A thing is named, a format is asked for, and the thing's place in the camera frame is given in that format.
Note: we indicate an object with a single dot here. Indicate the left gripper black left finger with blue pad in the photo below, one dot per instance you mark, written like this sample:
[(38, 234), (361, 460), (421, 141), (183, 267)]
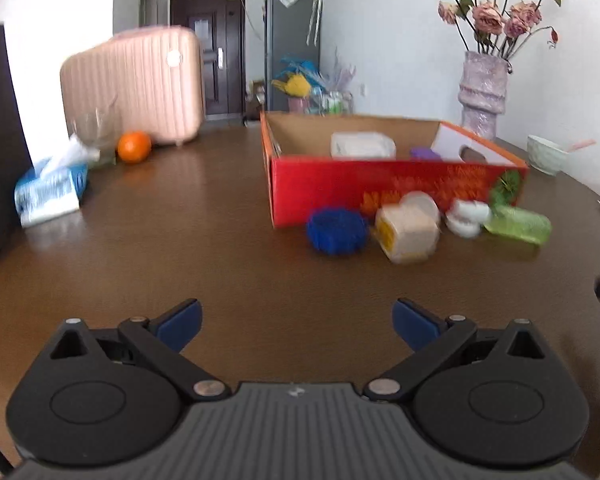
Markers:
[(133, 356)]

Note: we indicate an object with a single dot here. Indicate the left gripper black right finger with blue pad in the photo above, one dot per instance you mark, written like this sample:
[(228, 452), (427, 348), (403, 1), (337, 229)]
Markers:
[(437, 344)]

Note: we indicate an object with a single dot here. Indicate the green spray bottle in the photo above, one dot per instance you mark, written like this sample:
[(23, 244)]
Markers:
[(519, 224)]

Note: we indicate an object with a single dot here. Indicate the beige jar yellow label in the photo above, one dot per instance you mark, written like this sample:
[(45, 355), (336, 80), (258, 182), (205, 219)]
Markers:
[(409, 230)]

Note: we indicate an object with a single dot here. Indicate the white screw cap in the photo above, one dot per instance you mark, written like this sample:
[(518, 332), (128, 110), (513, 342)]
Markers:
[(466, 218)]

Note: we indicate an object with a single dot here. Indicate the blue ribbed lid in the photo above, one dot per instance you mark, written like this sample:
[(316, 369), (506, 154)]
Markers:
[(337, 231)]

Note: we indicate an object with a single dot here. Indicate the pink spoon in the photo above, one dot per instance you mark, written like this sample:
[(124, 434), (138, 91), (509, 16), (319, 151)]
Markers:
[(580, 145)]

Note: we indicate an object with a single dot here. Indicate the pale green bowl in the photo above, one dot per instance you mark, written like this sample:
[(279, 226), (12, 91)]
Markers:
[(546, 156)]

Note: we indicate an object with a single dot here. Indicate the blue tissue pack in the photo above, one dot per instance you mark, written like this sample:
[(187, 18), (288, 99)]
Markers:
[(55, 186)]

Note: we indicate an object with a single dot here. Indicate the purple lid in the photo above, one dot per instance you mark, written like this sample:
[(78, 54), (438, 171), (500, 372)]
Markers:
[(425, 154)]

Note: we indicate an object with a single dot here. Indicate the orange fruit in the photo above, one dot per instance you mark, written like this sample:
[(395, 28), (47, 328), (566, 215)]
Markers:
[(134, 147)]

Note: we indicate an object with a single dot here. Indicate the clear glass cup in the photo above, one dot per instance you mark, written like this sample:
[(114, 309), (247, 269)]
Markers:
[(100, 130)]

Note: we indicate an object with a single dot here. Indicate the white rectangular container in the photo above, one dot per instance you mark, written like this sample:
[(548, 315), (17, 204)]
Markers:
[(362, 145)]

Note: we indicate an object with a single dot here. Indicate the red cardboard box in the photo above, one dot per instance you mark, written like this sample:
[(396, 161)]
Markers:
[(304, 178)]

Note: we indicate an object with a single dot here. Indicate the pink ceramic vase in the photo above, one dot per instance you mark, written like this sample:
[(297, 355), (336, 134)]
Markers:
[(482, 94)]

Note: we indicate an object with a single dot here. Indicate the pink ribbed suitcase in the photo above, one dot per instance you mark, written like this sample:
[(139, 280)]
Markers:
[(151, 77)]

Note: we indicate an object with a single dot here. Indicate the dried pink roses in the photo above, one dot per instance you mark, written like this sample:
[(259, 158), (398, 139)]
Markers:
[(499, 28)]

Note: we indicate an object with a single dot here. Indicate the yellow blue toy pile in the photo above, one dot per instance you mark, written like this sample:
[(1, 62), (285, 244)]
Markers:
[(302, 84)]

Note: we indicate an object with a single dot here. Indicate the dark brown door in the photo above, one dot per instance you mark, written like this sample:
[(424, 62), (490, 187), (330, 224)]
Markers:
[(219, 26)]

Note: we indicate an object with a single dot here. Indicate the grey refrigerator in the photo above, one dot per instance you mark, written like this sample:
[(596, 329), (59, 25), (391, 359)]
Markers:
[(292, 35)]

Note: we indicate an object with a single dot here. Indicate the wire rack with bottles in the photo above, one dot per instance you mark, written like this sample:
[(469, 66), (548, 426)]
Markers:
[(331, 95)]

